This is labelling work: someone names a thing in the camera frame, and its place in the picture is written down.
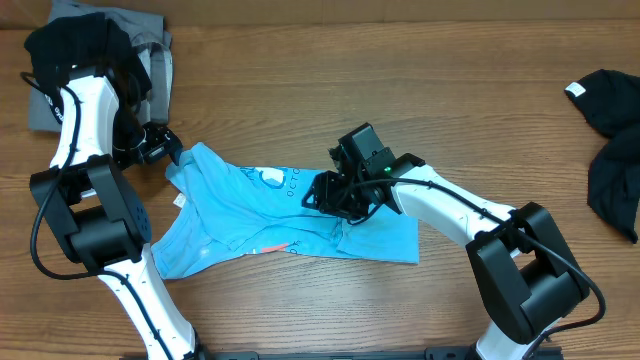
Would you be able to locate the folded grey garment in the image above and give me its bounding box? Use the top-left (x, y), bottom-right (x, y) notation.
top-left (48, 1), bottom-right (173, 125)

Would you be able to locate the unfolded black garment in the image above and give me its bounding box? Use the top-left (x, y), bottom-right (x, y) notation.
top-left (564, 69), bottom-right (639, 244)

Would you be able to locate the folded black garment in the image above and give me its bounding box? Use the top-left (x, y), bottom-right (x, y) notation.
top-left (24, 12), bottom-right (152, 132)

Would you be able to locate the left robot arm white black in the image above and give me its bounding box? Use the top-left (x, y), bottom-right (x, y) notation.
top-left (30, 65), bottom-right (207, 359)

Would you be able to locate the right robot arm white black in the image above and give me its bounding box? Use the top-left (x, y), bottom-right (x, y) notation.
top-left (302, 153), bottom-right (590, 359)

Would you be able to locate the light blue t-shirt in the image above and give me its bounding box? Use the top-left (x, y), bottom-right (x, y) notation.
top-left (151, 143), bottom-right (419, 280)

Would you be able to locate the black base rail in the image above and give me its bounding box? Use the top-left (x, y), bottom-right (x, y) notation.
top-left (119, 345), bottom-right (566, 360)

